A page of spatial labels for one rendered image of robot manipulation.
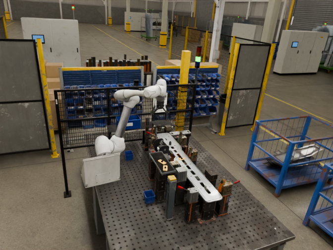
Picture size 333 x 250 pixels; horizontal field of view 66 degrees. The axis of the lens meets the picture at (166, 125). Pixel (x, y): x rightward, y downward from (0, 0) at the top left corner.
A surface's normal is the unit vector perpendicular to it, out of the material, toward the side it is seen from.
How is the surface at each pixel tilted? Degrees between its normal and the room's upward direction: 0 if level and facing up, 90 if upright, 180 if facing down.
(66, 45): 90
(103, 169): 90
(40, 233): 0
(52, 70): 90
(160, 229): 0
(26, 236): 0
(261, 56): 90
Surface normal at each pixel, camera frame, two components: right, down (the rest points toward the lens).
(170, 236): 0.07, -0.91
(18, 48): 0.36, 0.39
